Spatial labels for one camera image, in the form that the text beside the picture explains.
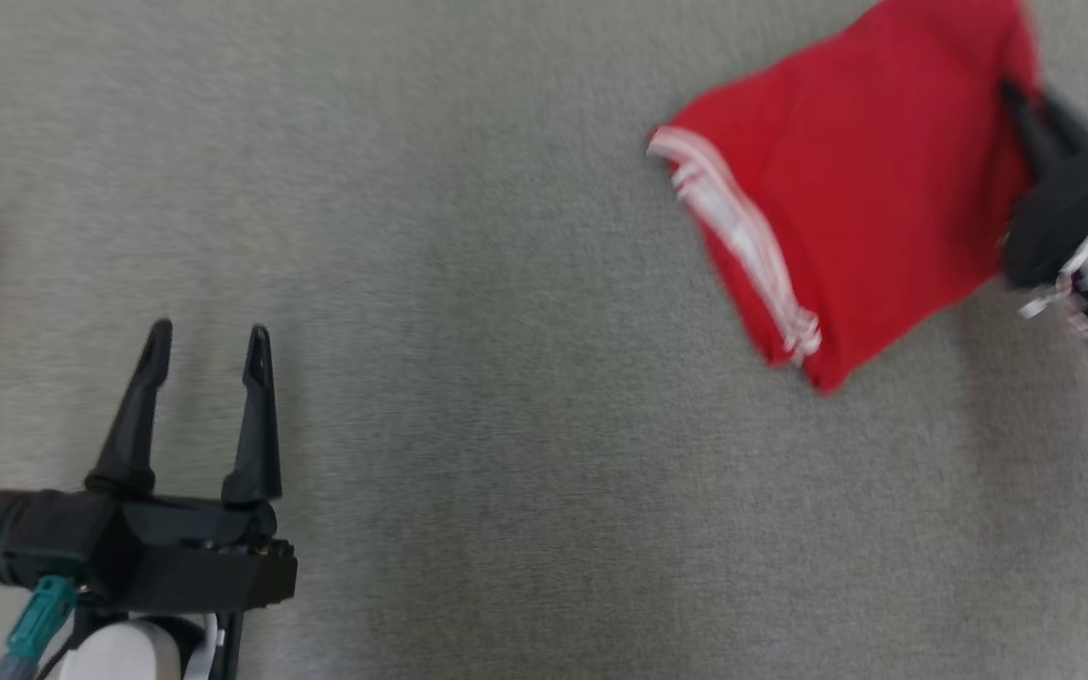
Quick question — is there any grey fabric sofa cushion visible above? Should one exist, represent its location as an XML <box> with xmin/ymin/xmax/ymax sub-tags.
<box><xmin>0</xmin><ymin>0</ymin><xmax>1088</xmax><ymax>680</ymax></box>

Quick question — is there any red basketball jersey number 23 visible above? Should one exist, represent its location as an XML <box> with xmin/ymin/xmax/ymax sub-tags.
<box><xmin>646</xmin><ymin>0</ymin><xmax>1042</xmax><ymax>394</ymax></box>

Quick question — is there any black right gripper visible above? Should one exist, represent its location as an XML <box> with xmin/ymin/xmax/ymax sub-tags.
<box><xmin>997</xmin><ymin>80</ymin><xmax>1088</xmax><ymax>290</ymax></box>

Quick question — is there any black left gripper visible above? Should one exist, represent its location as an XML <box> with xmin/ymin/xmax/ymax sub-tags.
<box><xmin>86</xmin><ymin>318</ymin><xmax>298</xmax><ymax>615</ymax></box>

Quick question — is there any left black cable teal plug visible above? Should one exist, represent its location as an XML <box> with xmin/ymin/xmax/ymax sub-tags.
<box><xmin>0</xmin><ymin>576</ymin><xmax>81</xmax><ymax>680</ymax></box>

